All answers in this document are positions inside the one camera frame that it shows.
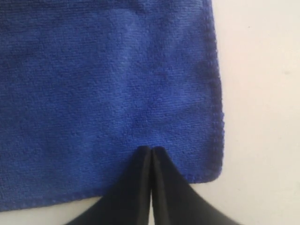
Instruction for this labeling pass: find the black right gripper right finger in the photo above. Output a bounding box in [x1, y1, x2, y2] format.
[151, 147, 237, 225]

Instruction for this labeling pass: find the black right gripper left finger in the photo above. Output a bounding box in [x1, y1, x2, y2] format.
[68, 146, 151, 225]

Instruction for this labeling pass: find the blue microfiber towel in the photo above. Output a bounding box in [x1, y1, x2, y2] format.
[0, 0, 224, 211]

